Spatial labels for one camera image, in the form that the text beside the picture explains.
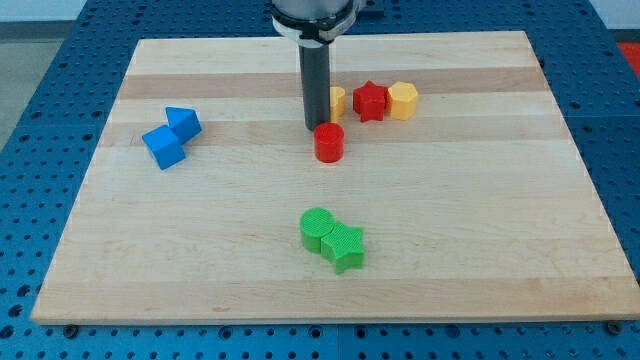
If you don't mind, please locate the green star block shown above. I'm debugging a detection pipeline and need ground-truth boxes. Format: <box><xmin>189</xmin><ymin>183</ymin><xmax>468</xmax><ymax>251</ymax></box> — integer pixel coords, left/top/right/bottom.
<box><xmin>321</xmin><ymin>222</ymin><xmax>365</xmax><ymax>274</ymax></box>

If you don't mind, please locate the red star block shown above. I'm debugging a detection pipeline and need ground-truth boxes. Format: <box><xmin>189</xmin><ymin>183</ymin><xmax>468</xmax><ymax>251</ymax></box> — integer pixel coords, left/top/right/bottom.
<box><xmin>352</xmin><ymin>81</ymin><xmax>387</xmax><ymax>122</ymax></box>

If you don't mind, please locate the green cylinder block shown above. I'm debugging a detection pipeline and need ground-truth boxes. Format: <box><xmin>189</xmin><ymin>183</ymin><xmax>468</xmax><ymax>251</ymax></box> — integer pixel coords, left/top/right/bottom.
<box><xmin>299</xmin><ymin>207</ymin><xmax>335</xmax><ymax>253</ymax></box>

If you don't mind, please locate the red cylinder block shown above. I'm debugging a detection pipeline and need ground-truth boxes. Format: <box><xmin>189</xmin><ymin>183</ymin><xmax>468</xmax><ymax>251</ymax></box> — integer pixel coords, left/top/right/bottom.
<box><xmin>313</xmin><ymin>122</ymin><xmax>345</xmax><ymax>163</ymax></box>

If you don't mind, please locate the yellow block behind rod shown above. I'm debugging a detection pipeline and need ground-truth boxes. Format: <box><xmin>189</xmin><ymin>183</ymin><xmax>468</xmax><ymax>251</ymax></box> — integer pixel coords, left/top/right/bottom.
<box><xmin>330</xmin><ymin>86</ymin><xmax>346</xmax><ymax>123</ymax></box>

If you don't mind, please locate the yellow hexagon block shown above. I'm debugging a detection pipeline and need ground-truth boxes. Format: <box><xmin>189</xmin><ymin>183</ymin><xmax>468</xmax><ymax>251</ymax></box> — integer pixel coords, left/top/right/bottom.
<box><xmin>386</xmin><ymin>82</ymin><xmax>419</xmax><ymax>120</ymax></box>

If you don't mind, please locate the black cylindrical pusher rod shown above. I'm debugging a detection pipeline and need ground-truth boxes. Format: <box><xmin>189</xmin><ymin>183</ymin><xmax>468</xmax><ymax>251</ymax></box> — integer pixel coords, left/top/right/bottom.
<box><xmin>299</xmin><ymin>46</ymin><xmax>331</xmax><ymax>131</ymax></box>

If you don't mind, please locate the wooden board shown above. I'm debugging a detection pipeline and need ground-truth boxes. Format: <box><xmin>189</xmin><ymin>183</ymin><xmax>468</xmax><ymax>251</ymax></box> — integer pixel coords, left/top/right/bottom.
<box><xmin>31</xmin><ymin>31</ymin><xmax>639</xmax><ymax>325</ymax></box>

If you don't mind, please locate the blue triangle block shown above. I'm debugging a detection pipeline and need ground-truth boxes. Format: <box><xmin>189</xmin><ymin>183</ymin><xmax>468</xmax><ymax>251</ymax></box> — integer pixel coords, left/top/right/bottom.
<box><xmin>165</xmin><ymin>107</ymin><xmax>202</xmax><ymax>144</ymax></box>

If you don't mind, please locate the blue cube block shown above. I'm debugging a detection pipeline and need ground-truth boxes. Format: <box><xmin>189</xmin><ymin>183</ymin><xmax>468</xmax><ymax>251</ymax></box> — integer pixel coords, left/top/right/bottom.
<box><xmin>142</xmin><ymin>125</ymin><xmax>186</xmax><ymax>170</ymax></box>

